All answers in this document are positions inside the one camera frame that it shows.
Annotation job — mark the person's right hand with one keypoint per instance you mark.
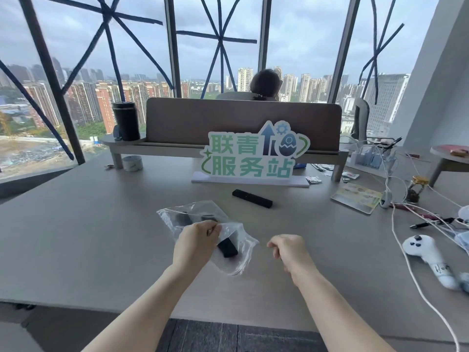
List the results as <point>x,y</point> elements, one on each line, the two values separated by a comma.
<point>293,254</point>

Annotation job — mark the person's left hand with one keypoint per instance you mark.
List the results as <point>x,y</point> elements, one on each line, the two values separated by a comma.
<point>192,245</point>

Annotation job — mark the person's left fingers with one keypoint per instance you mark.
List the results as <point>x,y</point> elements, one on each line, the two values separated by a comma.
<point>213,227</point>

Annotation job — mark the person's right fingers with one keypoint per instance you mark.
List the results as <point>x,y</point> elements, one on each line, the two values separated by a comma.
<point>279,244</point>

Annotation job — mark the clear plastic zip bag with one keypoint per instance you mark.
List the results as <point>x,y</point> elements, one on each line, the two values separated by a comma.
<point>238,252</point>

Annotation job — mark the person's left forearm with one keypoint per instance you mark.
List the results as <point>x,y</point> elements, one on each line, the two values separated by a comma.
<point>141,311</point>

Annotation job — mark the person's right forearm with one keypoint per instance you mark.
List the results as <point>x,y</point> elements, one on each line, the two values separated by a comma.
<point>335,311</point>

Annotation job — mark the black block in bag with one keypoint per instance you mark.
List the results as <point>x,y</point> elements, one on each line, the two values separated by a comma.
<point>228,247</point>

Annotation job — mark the black rectangular bar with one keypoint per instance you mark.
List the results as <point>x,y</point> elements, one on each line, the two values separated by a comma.
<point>252,198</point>

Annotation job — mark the white sign base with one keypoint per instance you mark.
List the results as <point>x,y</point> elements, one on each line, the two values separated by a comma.
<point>249,181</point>

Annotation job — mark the small white packet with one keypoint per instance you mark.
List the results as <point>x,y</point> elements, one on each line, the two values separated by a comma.
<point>313,179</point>
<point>350,175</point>

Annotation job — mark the green and white cutout sign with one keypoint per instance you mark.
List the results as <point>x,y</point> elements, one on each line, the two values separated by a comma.
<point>252,153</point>

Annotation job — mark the printed yellow green card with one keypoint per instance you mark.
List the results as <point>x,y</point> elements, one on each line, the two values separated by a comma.
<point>357,197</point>

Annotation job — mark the grey desk shelf riser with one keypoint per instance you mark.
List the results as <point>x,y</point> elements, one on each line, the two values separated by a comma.
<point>165,147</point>

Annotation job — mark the grey tape roll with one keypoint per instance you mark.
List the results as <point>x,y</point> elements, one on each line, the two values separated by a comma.
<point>132,163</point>

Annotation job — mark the brown desk divider panel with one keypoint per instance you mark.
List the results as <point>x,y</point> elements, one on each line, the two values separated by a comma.
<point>190,120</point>

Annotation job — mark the white power strip with chargers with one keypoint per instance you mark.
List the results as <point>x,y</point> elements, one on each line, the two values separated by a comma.
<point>370,159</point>

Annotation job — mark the black tumbler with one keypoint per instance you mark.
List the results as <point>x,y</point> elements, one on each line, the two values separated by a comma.
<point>126,120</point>

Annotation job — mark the glass jar with gold lid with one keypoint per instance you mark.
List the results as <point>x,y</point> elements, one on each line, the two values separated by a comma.
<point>416,190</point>

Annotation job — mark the white handheld controller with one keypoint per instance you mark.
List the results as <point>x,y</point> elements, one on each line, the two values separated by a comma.
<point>430,256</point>

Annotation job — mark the black pen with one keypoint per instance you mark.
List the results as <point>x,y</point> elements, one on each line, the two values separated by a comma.
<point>432,222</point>

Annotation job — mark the round grey side table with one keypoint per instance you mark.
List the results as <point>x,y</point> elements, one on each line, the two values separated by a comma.
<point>449,157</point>

